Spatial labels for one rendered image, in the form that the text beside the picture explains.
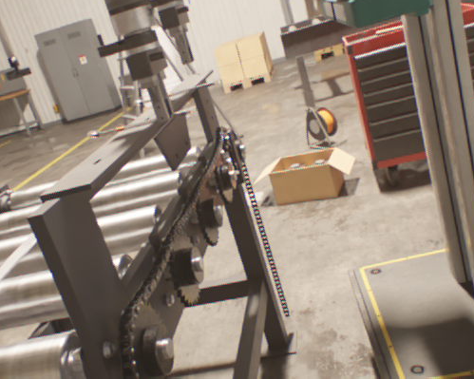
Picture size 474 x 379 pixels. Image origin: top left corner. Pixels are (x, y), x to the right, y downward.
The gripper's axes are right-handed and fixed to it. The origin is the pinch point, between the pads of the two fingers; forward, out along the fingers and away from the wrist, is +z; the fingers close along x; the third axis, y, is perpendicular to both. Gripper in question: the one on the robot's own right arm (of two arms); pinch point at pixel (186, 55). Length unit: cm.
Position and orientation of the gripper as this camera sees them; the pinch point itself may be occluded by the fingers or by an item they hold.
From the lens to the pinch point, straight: 157.7
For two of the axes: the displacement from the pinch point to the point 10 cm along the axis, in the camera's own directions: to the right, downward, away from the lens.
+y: 9.5, -2.2, -2.3
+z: 2.8, 9.1, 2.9
